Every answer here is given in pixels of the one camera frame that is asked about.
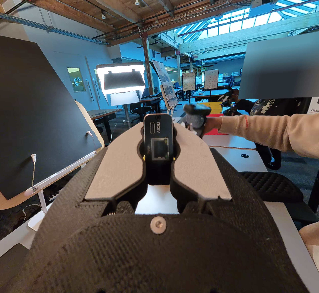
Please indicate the poster board on easel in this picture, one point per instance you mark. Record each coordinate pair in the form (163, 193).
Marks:
(164, 79)

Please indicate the yellow plastic bin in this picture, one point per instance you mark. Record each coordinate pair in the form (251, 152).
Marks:
(211, 106)

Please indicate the grey ceiling conduit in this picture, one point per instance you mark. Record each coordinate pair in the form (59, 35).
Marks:
(49, 28)

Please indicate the person's right hand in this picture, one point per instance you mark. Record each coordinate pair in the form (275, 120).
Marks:
(213, 125)

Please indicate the black mesh office chair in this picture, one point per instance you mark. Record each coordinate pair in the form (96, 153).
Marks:
(271, 186)

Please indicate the glowing studio light panel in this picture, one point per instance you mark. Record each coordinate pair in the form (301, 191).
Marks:
(119, 69)

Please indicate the ceiling projector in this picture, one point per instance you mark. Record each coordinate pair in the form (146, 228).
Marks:
(263, 1)

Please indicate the wooden office desk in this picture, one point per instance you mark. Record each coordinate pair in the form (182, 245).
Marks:
(152, 98)
(102, 112)

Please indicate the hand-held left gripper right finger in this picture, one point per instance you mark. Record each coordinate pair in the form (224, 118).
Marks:
(199, 171)

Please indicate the plywood easel panel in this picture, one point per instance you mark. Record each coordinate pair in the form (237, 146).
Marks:
(86, 116)

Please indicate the black ethernet adapter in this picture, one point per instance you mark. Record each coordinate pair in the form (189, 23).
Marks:
(159, 128)

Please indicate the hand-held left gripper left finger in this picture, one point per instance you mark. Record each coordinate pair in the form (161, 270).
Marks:
(117, 168)

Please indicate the rolling whiteboard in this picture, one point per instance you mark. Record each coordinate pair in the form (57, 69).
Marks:
(211, 79)
(188, 81)

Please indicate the white printed sign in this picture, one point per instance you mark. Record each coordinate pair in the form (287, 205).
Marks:
(314, 106)

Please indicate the black backdrop board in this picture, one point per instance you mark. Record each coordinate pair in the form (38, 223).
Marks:
(37, 111)

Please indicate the person's right forearm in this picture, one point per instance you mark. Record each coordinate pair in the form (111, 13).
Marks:
(261, 128)

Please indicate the green door window sign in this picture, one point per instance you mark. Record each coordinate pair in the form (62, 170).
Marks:
(76, 80)

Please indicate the white clip rail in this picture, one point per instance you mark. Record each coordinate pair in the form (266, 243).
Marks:
(62, 171)

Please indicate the red plastic bin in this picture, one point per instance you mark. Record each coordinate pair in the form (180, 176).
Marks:
(214, 132)

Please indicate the dark grey mat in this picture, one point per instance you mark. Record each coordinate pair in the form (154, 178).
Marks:
(12, 260)

